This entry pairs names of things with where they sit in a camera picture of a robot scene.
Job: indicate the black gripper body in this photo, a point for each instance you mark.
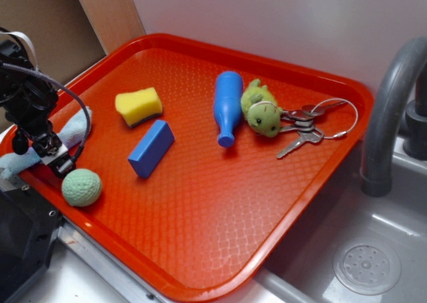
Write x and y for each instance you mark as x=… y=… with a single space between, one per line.
x=28 y=101

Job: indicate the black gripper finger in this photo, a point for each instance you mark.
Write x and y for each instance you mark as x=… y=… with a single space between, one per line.
x=63 y=165
x=20 y=143

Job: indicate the light blue cloth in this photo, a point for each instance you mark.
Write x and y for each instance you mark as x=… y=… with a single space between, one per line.
x=71 y=134

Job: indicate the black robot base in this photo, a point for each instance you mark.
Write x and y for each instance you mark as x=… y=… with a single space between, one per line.
x=29 y=228

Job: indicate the green textured ball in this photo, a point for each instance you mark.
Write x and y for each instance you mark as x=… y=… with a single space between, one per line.
x=81 y=188

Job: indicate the brown cardboard panel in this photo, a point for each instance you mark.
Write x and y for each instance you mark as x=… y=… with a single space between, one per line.
x=64 y=40

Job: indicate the blue rectangular block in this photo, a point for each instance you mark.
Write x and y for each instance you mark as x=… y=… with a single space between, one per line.
x=151 y=149

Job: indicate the yellow sponge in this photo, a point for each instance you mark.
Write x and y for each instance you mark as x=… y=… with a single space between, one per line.
x=138 y=106

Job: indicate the wooden board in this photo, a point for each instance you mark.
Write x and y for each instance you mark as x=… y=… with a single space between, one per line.
x=115 y=22

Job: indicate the red plastic tray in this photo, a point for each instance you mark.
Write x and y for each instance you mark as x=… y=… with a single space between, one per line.
x=207 y=217

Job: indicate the blue plastic bottle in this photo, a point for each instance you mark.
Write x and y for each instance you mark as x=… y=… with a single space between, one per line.
x=226 y=106

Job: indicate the silver key bunch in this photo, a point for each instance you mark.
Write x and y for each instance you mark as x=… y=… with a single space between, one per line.
x=307 y=130

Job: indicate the grey plastic sink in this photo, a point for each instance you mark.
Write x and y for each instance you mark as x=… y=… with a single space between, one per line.
x=300 y=269

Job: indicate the grey sink faucet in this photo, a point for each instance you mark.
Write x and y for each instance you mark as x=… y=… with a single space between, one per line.
x=396 y=91

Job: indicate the sink drain strainer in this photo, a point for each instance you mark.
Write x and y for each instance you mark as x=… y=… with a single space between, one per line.
x=367 y=266

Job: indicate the green plush toy keychain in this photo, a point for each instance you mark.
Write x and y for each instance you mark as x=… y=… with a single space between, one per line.
x=261 y=110

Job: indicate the grey faucet handle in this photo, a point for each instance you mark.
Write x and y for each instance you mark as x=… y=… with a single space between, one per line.
x=415 y=116

